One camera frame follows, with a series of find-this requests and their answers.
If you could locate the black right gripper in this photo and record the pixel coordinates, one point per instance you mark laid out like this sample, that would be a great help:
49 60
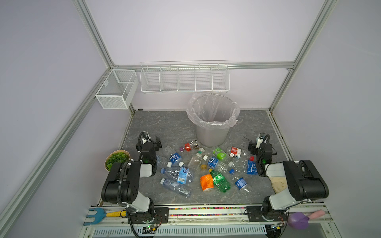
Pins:
252 148

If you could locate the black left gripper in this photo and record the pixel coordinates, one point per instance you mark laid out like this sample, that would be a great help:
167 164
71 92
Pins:
157 145

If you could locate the blue label clear water bottle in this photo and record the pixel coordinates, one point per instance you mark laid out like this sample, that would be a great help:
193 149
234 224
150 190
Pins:
163 161

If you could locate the blue label bottle red cap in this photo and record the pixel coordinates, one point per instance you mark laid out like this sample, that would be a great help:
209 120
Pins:
251 168

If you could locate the small blue label bottle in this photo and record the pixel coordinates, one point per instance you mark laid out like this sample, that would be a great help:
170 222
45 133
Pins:
239 182

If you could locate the large blue label water bottle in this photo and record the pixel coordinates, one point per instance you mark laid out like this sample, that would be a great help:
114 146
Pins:
182 175

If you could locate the clear bottle blue cap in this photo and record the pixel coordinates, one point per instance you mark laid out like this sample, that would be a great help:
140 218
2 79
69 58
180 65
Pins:
176 187

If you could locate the green soda bottle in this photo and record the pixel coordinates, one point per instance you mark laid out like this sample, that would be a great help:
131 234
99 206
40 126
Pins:
220 181

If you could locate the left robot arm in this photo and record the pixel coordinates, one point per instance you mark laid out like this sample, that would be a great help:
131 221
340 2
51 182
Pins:
122 183

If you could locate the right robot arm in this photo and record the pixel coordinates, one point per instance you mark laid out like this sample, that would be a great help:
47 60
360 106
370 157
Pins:
304 182

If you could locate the grey mesh waste bin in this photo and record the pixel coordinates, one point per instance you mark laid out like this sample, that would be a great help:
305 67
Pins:
211 138

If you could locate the blue label bottle white cap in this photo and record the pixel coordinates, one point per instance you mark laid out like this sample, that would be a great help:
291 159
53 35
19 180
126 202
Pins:
174 158

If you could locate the red label clear bottle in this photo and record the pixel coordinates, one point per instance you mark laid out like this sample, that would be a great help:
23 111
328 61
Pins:
238 152

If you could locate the potted green plant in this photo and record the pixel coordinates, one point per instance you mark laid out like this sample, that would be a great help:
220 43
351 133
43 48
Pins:
119 156

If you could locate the beige work glove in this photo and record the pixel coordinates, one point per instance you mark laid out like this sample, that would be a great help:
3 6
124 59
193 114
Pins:
278 184

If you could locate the green label clear bottle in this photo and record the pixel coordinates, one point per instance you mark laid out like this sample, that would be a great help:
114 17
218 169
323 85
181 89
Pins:
222 156

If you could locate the clear bottle green band cap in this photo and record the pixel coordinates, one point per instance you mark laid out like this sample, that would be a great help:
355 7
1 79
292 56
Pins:
196 158

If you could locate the small red label purple cap bottle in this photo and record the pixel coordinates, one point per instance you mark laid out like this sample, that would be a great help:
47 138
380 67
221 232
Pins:
189 146

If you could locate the blue pocari label bottle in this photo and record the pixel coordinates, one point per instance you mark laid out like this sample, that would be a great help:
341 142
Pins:
216 164

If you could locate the orange label bottle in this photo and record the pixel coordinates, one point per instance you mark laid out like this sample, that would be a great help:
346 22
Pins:
206 180

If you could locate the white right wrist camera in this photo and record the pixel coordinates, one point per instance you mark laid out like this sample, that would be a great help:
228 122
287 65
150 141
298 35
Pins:
260 139

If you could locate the white mesh wall basket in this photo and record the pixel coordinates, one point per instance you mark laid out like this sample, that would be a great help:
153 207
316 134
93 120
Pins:
118 89

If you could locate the purple scoop pink handle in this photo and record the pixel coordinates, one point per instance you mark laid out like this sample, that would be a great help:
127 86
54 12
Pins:
300 221

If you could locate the blue garden fork yellow handle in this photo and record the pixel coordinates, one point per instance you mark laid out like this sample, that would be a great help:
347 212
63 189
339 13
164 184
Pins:
100 214

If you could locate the white wire wall shelf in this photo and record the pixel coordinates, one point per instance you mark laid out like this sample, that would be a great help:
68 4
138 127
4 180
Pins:
185 76

